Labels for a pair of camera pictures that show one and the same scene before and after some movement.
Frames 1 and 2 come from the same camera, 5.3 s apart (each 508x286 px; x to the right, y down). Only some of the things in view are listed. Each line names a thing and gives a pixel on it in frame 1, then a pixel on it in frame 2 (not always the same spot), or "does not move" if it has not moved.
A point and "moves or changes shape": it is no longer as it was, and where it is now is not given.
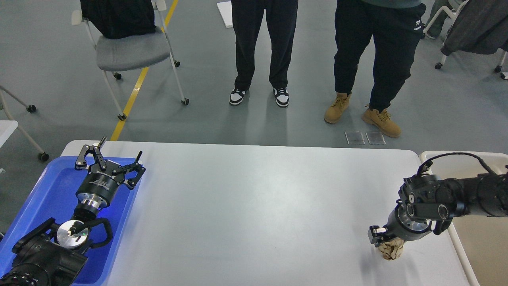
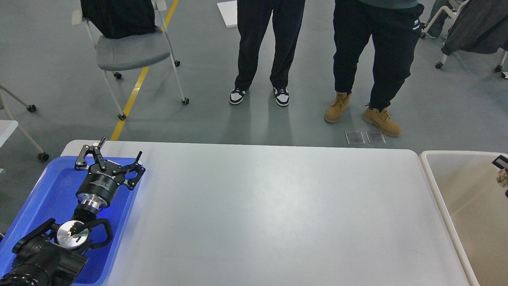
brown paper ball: x=392 y=250 moves or changes shape
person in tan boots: x=396 y=26 does not move
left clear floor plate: x=355 y=138 does not move
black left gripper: x=97 y=188 does not move
